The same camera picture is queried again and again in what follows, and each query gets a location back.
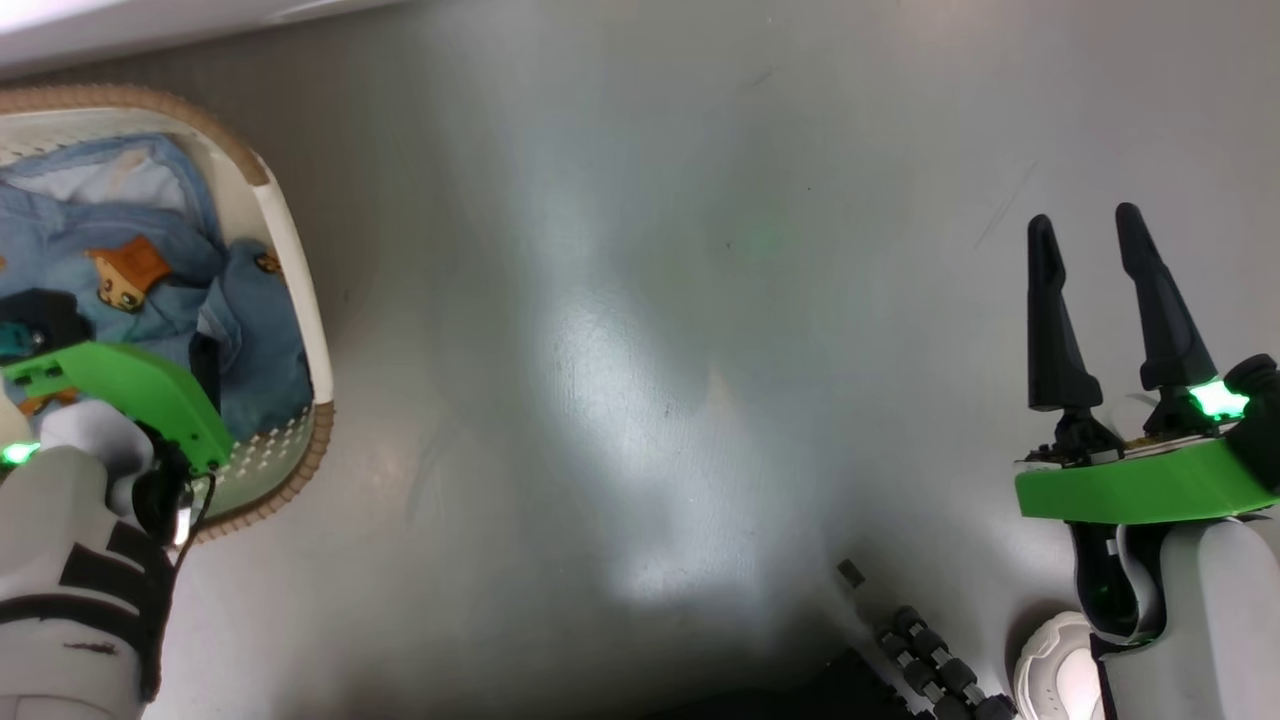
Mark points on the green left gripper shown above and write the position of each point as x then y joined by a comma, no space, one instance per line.
130,385

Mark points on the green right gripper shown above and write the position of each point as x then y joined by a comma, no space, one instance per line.
1130,490

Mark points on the light blue printed garment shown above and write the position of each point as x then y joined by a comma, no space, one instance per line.
60,240

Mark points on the cream white garment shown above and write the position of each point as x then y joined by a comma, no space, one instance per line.
100,185

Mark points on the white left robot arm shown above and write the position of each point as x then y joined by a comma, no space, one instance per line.
60,520

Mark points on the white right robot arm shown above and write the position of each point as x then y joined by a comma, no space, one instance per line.
1210,620

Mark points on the white round robot base cover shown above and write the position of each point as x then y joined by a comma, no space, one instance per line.
1055,670

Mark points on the cream perforated laundry basket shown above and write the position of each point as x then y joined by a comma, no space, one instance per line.
290,260

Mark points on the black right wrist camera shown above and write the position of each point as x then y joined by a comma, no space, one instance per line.
1262,400

